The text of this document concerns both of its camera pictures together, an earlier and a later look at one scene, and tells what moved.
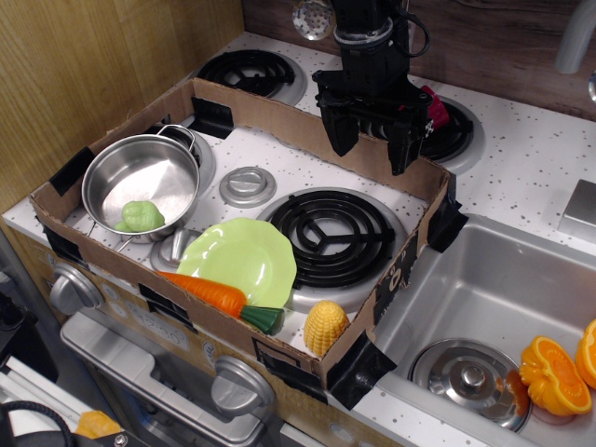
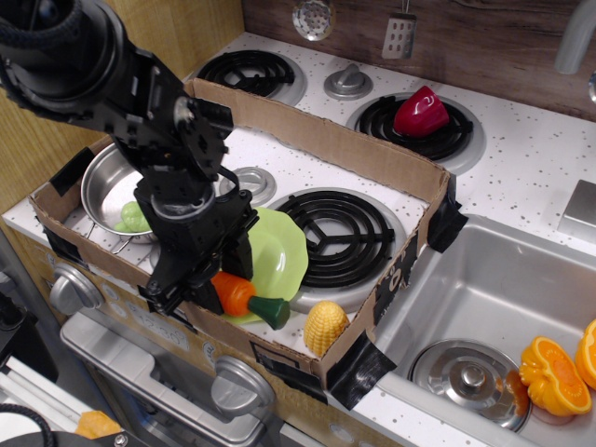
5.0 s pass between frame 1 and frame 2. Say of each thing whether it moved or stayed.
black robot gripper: moved
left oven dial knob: stayed
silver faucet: stayed
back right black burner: stayed
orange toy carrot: moved
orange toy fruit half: stayed
